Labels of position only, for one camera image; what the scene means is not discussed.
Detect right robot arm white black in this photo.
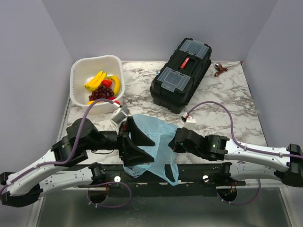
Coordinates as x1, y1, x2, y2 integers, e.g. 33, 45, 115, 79
169, 128, 303, 187

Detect white plastic basket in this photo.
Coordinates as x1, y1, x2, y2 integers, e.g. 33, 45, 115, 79
70, 55, 125, 111

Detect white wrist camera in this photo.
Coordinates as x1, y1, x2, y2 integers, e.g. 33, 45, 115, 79
110, 105, 130, 132
181, 113, 196, 130

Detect dark red fake grapes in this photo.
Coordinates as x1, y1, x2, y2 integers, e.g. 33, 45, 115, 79
89, 85, 115, 101

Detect yellow fake corn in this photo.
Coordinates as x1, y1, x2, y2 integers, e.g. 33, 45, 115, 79
84, 71, 107, 91

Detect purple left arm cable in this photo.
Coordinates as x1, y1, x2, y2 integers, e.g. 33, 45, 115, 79
0, 98, 121, 197

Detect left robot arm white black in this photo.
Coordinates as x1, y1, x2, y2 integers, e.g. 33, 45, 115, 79
0, 117, 156, 208

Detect black plastic toolbox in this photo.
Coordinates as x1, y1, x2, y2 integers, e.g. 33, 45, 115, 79
150, 38, 212, 114

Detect light blue plastic bag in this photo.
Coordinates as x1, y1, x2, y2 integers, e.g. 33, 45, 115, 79
123, 114, 179, 186

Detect yellow fake banana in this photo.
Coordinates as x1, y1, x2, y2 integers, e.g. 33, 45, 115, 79
107, 75, 121, 95

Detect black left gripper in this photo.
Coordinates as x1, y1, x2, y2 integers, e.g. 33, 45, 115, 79
85, 117, 156, 166

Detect small brown metal object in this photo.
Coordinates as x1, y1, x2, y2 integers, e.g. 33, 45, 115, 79
214, 63, 228, 77

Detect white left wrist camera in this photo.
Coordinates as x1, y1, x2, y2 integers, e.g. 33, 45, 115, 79
110, 105, 130, 132

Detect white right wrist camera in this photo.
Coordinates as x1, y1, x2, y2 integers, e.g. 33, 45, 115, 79
181, 113, 196, 130

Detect black metal base rail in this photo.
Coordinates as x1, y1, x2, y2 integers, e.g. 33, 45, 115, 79
77, 163, 247, 197

